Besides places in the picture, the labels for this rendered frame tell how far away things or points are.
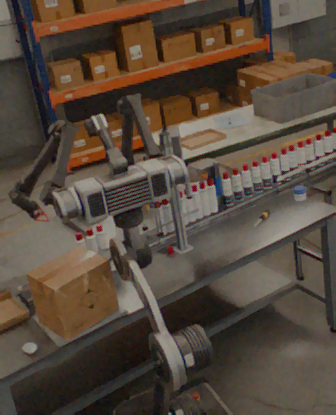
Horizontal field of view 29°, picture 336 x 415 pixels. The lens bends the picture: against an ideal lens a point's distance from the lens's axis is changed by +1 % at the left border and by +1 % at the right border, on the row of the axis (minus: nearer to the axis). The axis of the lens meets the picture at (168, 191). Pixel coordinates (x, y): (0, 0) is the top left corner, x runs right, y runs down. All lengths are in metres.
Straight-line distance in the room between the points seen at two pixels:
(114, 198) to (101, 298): 0.52
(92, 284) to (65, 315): 0.18
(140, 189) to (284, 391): 1.59
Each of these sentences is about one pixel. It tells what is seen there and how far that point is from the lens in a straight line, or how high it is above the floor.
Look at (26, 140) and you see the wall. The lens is 7.94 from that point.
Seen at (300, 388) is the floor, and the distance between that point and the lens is 3.87.
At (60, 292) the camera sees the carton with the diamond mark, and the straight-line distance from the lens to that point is 2.90.
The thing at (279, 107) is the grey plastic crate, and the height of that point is 0.94.
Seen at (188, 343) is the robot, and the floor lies 0.95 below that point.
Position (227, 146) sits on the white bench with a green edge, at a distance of 5.02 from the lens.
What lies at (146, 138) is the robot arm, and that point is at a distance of 3.11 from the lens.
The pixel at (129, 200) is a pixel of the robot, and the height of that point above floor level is 1.42.
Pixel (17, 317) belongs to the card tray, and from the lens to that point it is 3.27.
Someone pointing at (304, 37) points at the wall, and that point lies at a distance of 9.32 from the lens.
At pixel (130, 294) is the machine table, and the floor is 0.83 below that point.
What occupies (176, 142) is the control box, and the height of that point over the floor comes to 1.44.
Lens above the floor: 2.55
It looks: 23 degrees down
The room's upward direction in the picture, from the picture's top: 9 degrees counter-clockwise
